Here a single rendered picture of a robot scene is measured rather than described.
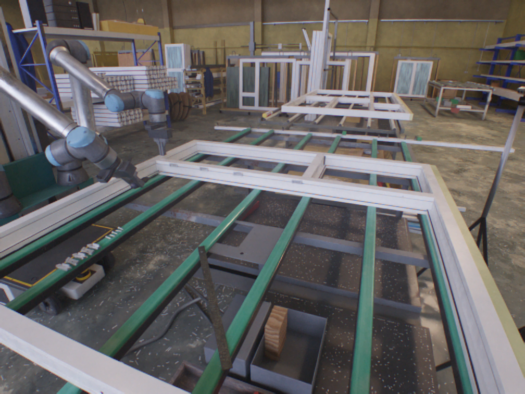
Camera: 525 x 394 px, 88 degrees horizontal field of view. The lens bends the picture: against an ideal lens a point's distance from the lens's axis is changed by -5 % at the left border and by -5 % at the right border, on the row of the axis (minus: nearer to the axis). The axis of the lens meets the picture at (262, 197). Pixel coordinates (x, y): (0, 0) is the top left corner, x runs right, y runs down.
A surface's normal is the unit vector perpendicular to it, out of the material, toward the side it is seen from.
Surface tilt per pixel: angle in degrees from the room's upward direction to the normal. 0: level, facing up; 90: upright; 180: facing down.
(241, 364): 90
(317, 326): 90
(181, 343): 0
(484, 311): 0
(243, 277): 0
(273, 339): 90
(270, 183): 90
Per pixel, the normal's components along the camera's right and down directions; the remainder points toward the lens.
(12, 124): 0.96, 0.12
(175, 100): -0.71, 0.13
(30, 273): 0.00, -0.90
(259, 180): -0.35, 0.40
